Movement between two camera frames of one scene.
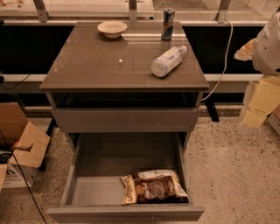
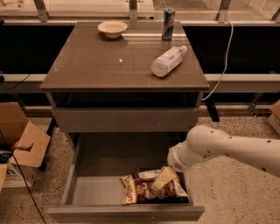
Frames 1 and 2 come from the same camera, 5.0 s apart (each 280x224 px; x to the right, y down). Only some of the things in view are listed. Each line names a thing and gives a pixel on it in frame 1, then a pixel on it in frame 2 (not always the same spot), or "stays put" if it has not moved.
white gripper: x=268 y=49 to x=175 y=162
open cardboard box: x=24 y=146 stays put
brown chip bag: x=152 y=185 stays put
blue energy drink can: x=168 y=24 stays put
